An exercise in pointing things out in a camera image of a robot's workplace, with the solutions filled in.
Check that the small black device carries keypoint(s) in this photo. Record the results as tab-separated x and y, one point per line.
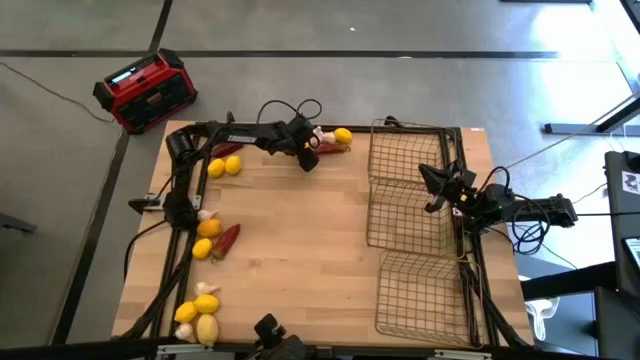
287	350

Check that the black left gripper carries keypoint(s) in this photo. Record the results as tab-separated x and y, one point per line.
301	134

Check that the black beam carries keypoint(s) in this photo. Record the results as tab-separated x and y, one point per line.
565	282

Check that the tablet screen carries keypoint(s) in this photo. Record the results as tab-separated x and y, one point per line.
634	252

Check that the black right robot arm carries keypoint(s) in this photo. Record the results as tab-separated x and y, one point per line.
550	210

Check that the white plastic loop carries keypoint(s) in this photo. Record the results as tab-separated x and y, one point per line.
547	302

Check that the black aluminium table frame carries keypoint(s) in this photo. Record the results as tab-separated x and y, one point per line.
362	129

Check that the black cabinet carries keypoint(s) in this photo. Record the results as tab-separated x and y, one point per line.
617	225

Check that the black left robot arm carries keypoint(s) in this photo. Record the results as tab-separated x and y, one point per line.
265	140

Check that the black rig crossbar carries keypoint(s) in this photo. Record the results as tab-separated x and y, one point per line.
100	352

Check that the red and black jobsite radio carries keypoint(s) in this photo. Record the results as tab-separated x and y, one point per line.
150	95

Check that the grey floor fixture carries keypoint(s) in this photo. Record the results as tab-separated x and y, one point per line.
15	223

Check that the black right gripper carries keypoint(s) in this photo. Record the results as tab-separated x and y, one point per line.
457	192

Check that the black table clamp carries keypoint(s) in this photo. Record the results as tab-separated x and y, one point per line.
230	118
392	120
142	204

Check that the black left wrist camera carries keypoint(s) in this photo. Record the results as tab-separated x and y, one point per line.
308	161

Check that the black desk leg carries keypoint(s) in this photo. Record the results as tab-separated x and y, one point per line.
575	129

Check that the bright red chili pepper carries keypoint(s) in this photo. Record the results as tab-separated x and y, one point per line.
227	240

